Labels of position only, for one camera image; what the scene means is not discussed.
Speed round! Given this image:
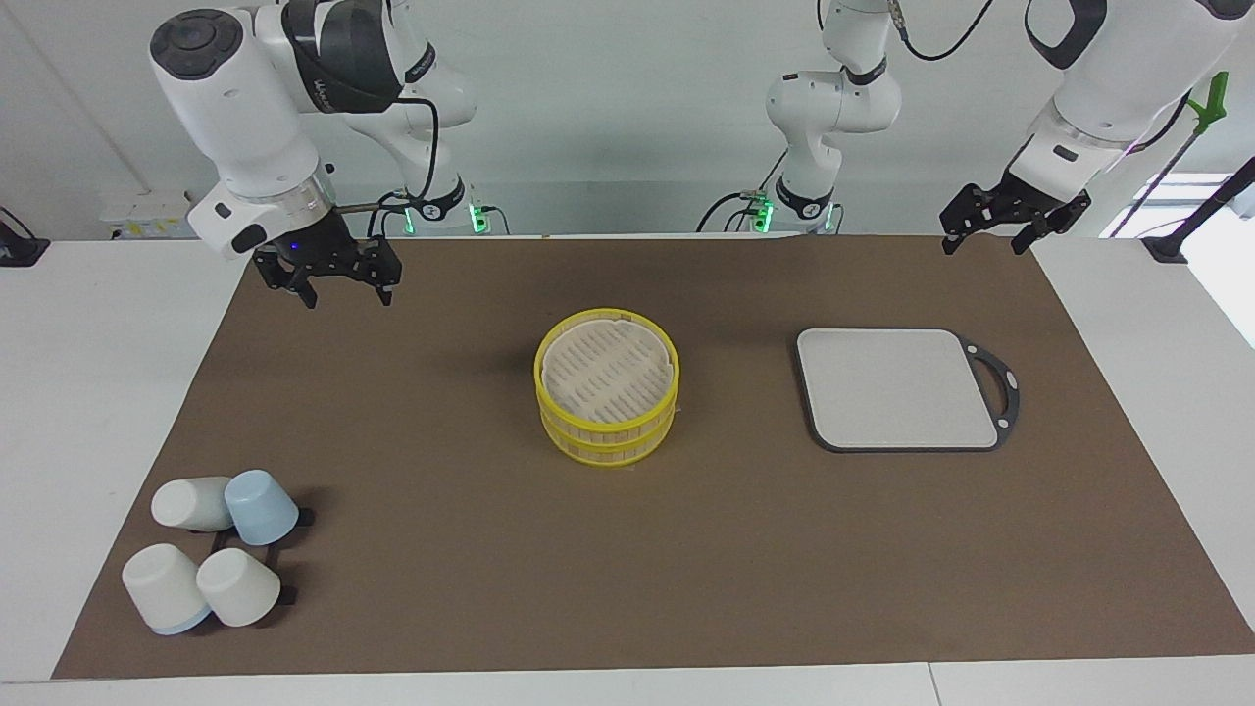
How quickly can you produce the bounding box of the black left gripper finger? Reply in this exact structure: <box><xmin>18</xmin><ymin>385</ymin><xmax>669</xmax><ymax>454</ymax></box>
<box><xmin>939</xmin><ymin>183</ymin><xmax>993</xmax><ymax>254</ymax></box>
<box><xmin>1012</xmin><ymin>191</ymin><xmax>1092</xmax><ymax>256</ymax></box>

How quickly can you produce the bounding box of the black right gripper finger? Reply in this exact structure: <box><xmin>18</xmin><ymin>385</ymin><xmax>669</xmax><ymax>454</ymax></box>
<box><xmin>353</xmin><ymin>235</ymin><xmax>403</xmax><ymax>305</ymax></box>
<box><xmin>253</xmin><ymin>247</ymin><xmax>320</xmax><ymax>310</ymax></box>

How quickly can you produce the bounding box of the yellow bamboo steamer basket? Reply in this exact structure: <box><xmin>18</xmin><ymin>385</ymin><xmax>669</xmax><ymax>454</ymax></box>
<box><xmin>534</xmin><ymin>309</ymin><xmax>681</xmax><ymax>425</ymax></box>
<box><xmin>539</xmin><ymin>387</ymin><xmax>680</xmax><ymax>468</ymax></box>

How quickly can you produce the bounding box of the black stand with clamp foot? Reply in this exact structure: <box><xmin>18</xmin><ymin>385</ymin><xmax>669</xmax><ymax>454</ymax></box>
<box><xmin>1142</xmin><ymin>157</ymin><xmax>1255</xmax><ymax>264</ymax></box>

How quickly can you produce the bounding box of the grey cutting board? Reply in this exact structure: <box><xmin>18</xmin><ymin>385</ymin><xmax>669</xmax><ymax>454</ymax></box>
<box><xmin>795</xmin><ymin>328</ymin><xmax>1021</xmax><ymax>454</ymax></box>

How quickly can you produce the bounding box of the green clamp on rod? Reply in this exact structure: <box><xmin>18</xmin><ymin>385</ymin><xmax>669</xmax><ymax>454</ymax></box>
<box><xmin>1108</xmin><ymin>71</ymin><xmax>1230</xmax><ymax>236</ymax></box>

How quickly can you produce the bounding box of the brown table mat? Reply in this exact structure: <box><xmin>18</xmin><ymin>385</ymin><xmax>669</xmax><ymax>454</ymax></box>
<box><xmin>51</xmin><ymin>235</ymin><xmax>1255</xmax><ymax>680</ymax></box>

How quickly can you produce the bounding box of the light blue cup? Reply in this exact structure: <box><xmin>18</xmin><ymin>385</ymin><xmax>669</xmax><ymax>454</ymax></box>
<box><xmin>224</xmin><ymin>470</ymin><xmax>300</xmax><ymax>547</ymax></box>

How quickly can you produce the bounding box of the black cup rack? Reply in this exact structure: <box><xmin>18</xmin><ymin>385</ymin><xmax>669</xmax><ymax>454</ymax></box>
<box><xmin>201</xmin><ymin>505</ymin><xmax>317</xmax><ymax>633</ymax></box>

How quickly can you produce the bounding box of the pale grey cup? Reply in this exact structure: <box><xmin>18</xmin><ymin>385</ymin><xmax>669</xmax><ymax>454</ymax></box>
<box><xmin>151</xmin><ymin>477</ymin><xmax>236</xmax><ymax>533</ymax></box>

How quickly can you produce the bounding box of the plain white cup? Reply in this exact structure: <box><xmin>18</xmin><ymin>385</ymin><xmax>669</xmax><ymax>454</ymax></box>
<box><xmin>196</xmin><ymin>547</ymin><xmax>282</xmax><ymax>629</ymax></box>

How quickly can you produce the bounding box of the white cup blue rim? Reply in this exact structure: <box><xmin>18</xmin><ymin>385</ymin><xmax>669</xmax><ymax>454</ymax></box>
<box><xmin>122</xmin><ymin>543</ymin><xmax>213</xmax><ymax>636</ymax></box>

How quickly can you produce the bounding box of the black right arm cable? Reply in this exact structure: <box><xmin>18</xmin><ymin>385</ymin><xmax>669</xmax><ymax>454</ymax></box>
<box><xmin>331</xmin><ymin>93</ymin><xmax>440</xmax><ymax>213</ymax></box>

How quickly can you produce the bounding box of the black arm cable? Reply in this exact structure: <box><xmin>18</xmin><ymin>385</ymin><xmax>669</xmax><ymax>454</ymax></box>
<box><xmin>331</xmin><ymin>93</ymin><xmax>440</xmax><ymax>213</ymax></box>
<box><xmin>887</xmin><ymin>0</ymin><xmax>996</xmax><ymax>62</ymax></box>

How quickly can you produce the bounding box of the white wall socket box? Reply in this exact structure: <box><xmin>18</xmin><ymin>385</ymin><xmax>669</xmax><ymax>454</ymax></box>
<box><xmin>98</xmin><ymin>191</ymin><xmax>197</xmax><ymax>241</ymax></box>

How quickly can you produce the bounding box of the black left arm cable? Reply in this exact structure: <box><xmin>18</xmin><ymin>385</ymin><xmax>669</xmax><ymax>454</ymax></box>
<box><xmin>887</xmin><ymin>0</ymin><xmax>996</xmax><ymax>62</ymax></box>

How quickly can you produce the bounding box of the black left base cable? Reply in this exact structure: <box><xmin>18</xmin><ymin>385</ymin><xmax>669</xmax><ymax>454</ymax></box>
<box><xmin>696</xmin><ymin>147</ymin><xmax>790</xmax><ymax>234</ymax></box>

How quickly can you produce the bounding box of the black desk mount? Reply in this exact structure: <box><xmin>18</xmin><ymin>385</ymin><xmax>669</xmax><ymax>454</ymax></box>
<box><xmin>0</xmin><ymin>206</ymin><xmax>50</xmax><ymax>268</ymax></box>

